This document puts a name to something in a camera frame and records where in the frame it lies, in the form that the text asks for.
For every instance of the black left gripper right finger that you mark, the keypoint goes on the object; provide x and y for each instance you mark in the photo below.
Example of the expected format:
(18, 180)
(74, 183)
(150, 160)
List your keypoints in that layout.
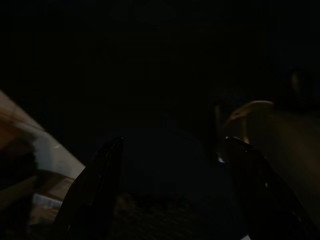
(257, 187)

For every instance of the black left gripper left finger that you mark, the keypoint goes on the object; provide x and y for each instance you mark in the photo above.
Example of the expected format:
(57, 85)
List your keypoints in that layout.
(95, 180)

